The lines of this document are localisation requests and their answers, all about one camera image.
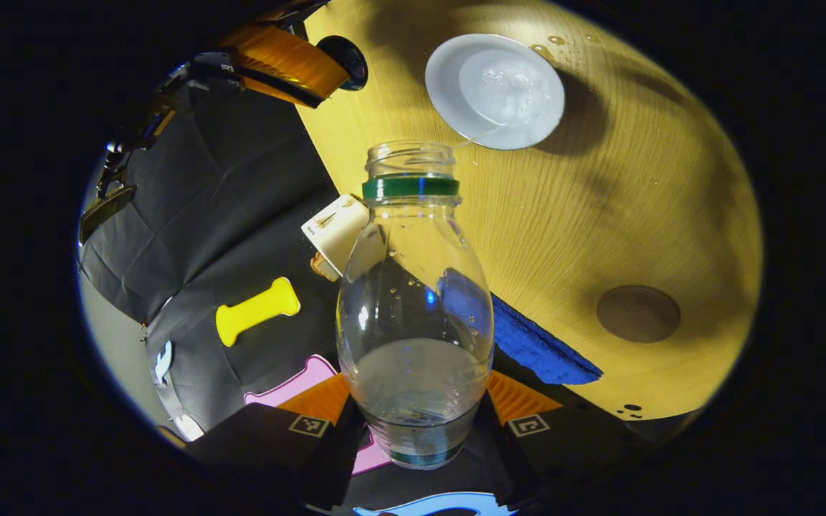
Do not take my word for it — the dark blue teacup lid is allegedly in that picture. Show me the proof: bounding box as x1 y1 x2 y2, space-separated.
316 34 369 92

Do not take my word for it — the white teacup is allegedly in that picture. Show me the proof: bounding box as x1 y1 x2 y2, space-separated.
424 33 566 151

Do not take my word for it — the clear plastic water bottle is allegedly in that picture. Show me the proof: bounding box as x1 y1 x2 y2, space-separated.
336 140 495 471

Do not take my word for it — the white toaster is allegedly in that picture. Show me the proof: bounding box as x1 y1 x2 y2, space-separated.
301 193 371 280

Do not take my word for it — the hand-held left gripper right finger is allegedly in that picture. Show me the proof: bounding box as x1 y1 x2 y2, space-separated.
481 369 643 513

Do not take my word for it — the black backdrop cloth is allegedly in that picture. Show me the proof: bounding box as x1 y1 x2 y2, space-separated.
77 72 672 516

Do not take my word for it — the toast slice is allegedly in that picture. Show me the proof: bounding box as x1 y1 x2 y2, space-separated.
310 252 340 282

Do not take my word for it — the round brown coaster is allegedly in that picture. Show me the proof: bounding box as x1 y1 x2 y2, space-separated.
596 285 682 344

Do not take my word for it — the blue folded towel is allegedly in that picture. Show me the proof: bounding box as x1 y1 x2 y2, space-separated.
438 269 604 386

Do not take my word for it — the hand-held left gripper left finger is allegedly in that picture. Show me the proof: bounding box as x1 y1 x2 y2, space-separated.
184 371 367 513

